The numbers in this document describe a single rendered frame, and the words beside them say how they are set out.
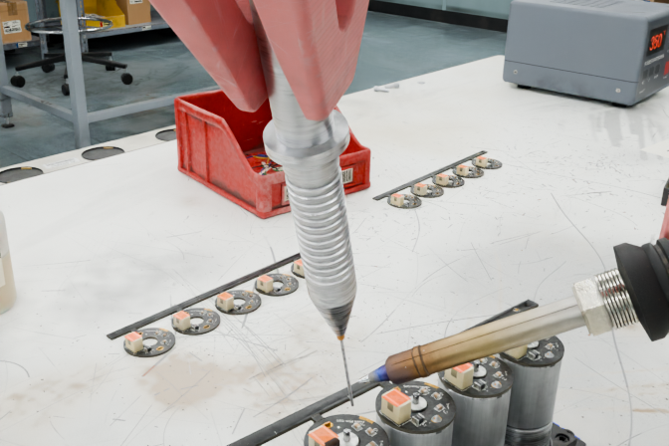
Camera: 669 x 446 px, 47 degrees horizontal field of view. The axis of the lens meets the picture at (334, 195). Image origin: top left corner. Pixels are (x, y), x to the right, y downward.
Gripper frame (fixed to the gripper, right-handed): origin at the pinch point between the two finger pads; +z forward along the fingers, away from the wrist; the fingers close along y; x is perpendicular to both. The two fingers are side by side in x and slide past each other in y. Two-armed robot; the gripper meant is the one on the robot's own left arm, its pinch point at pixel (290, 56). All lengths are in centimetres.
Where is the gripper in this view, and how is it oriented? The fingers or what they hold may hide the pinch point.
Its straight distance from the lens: 13.3
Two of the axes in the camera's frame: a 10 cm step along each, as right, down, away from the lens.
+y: -9.2, -1.7, 3.5
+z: 1.1, 7.6, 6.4
